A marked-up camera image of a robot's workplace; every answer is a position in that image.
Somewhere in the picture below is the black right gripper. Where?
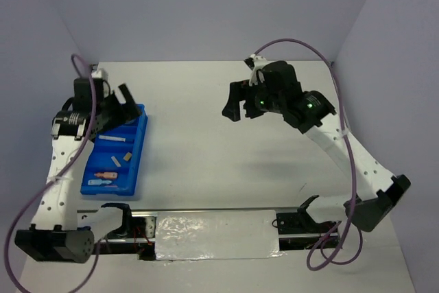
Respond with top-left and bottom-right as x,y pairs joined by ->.
222,75 -> 284,121

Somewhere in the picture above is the blue white marker pen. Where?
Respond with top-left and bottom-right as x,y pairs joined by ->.
98,135 -> 126,142

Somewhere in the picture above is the tan small eraser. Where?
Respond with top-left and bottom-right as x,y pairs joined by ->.
123,152 -> 132,161

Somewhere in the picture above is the grey rectangular eraser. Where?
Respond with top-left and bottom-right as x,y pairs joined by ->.
111,156 -> 121,167

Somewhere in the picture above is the orange correction tape case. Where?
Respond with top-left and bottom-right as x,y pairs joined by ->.
94,172 -> 118,180

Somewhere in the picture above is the blue correction tape case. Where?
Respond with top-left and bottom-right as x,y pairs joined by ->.
86,178 -> 113,187

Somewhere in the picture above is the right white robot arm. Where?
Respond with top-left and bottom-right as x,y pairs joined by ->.
222,56 -> 411,232

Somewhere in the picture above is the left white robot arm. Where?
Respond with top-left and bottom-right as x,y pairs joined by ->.
14,69 -> 141,263

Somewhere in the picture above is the blue plastic divided tray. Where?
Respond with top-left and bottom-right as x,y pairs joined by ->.
80,104 -> 148,197

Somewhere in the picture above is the silver foil tape panel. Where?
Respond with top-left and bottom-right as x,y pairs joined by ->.
155,210 -> 283,261

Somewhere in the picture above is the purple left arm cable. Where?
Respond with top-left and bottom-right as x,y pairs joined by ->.
3,54 -> 102,293

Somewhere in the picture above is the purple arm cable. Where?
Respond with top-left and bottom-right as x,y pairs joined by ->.
255,38 -> 365,272
3,54 -> 102,293

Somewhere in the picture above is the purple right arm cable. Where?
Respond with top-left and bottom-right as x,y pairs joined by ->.
255,38 -> 365,272

